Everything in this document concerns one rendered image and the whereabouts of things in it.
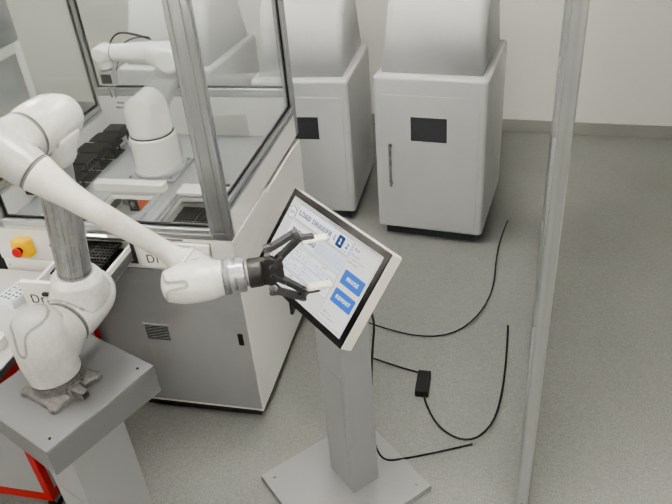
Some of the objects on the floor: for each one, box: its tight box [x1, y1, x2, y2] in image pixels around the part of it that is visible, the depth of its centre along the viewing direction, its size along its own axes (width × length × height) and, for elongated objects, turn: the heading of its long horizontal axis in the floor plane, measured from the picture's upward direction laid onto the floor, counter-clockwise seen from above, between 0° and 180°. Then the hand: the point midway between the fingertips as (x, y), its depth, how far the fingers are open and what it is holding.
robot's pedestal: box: [51, 421, 153, 504], centre depth 234 cm, size 30×30×76 cm
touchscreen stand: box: [261, 321, 431, 504], centre depth 245 cm, size 50×45×102 cm
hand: (326, 261), depth 176 cm, fingers open, 13 cm apart
